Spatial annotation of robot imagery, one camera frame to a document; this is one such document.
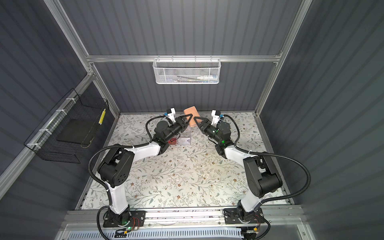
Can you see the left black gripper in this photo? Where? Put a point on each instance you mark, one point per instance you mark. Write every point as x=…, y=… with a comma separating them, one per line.
x=180, y=123

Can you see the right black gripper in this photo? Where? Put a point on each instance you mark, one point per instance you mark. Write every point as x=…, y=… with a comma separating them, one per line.
x=206, y=125

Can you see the pink leather card holder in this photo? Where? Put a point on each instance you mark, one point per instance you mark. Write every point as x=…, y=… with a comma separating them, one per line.
x=192, y=111

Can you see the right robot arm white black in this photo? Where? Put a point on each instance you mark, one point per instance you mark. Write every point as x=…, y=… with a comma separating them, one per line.
x=261, y=173

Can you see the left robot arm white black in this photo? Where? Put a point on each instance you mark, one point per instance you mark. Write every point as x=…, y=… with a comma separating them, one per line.
x=115, y=167

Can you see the clear acrylic card organizer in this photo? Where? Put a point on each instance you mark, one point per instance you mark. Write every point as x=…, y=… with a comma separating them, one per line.
x=186, y=133

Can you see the white card in organizer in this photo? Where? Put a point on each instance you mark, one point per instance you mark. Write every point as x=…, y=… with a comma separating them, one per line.
x=184, y=141

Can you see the red card in organizer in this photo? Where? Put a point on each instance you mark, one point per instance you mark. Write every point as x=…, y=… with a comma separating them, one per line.
x=173, y=141

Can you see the white tube in basket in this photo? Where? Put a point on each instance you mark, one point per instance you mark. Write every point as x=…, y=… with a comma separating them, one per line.
x=208, y=78

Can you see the yellow tag on basket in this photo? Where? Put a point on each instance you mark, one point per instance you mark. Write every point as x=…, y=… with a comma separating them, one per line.
x=102, y=116

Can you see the black pad in basket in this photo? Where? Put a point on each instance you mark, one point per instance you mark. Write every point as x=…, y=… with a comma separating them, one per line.
x=75, y=132

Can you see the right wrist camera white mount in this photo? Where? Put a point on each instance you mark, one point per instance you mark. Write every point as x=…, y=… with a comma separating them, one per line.
x=216, y=116

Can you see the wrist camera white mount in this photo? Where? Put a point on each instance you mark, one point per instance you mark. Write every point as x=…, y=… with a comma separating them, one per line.
x=171, y=114
x=216, y=116

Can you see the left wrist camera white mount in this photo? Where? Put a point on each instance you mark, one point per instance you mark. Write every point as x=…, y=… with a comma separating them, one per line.
x=171, y=114

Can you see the white wire mesh basket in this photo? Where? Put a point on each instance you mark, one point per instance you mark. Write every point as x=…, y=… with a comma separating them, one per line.
x=184, y=72

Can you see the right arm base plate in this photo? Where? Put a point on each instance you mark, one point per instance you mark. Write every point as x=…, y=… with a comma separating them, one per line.
x=238, y=216

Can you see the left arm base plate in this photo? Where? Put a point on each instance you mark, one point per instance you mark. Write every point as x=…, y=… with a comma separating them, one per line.
x=127, y=219

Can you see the black wire mesh basket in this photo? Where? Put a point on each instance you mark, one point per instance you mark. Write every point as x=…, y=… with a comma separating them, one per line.
x=75, y=106

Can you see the white perforated cable duct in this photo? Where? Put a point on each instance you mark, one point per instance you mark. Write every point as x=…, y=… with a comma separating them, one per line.
x=223, y=233

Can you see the aluminium front rail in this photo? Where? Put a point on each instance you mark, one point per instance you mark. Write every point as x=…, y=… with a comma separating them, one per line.
x=188, y=217

